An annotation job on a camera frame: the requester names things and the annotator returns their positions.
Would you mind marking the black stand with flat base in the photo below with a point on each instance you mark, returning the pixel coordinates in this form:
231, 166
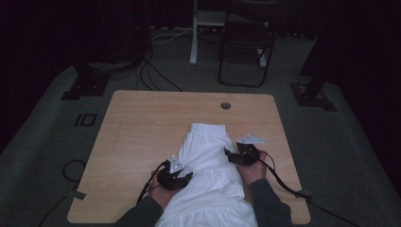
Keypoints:
312, 94
86, 83

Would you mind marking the person's left hand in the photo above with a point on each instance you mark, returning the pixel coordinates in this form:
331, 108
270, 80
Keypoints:
162, 195

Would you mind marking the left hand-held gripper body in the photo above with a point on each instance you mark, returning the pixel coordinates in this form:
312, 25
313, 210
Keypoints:
170, 179

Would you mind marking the black folding chair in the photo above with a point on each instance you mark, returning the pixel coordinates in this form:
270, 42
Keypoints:
246, 41

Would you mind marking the dark equipment tower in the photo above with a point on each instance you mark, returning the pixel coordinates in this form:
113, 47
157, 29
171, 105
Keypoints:
135, 28

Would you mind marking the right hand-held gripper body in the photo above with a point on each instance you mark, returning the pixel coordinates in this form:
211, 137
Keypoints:
247, 154

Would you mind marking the grey tape piece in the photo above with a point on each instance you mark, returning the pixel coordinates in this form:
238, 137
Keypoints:
304, 193
76, 195

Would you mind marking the person's right hand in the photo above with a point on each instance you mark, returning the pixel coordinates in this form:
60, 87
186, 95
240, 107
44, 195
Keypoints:
252, 172

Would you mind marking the white metal stand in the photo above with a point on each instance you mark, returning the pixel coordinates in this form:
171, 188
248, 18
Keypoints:
194, 38

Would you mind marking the white skirt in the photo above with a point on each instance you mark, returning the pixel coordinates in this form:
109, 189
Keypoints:
211, 176

